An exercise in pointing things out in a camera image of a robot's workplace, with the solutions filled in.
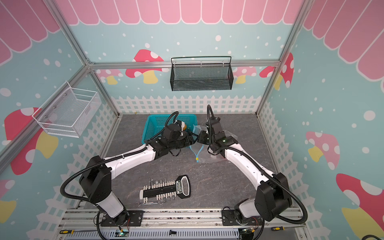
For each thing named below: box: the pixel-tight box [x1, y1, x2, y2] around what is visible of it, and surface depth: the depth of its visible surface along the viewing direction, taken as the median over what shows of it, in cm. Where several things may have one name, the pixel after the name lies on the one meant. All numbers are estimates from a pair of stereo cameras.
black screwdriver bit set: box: [136, 174, 191, 206], surface depth 84 cm
